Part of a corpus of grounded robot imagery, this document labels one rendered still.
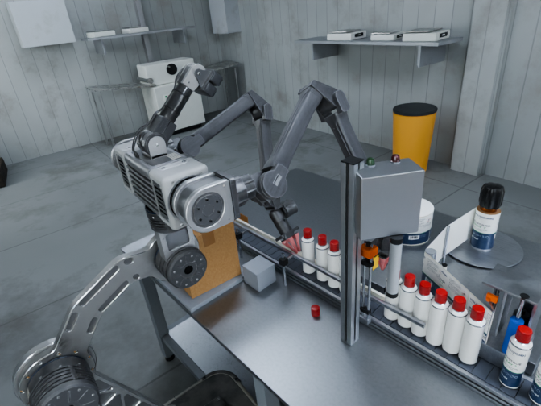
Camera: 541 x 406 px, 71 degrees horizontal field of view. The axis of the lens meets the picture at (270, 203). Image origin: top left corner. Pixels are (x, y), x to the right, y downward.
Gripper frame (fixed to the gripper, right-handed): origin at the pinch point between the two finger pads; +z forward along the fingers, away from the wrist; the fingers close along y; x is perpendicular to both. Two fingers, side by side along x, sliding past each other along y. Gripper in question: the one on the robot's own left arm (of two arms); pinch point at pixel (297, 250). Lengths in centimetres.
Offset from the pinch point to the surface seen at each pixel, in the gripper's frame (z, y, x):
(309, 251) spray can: 2.2, -2.1, -10.3
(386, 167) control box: -11, -8, -69
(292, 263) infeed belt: 3.7, -1.7, 5.7
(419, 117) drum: -41, 284, 92
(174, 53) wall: -397, 274, 426
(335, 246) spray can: 4.5, -1.5, -25.0
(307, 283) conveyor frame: 13.4, -5.6, -2.5
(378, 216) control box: -1, -14, -63
